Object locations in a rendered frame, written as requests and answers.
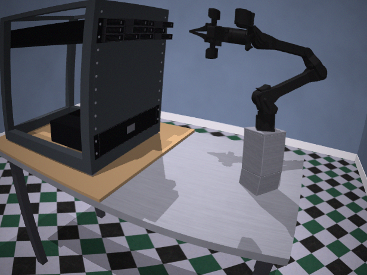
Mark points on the black server rack frame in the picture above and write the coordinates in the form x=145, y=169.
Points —
x=121, y=84

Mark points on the tan flat board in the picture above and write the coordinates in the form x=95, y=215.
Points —
x=108, y=179

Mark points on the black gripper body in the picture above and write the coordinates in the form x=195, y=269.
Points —
x=214, y=14

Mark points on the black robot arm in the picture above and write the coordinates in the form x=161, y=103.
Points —
x=265, y=96

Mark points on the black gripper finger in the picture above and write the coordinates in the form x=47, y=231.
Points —
x=204, y=28
x=202, y=35

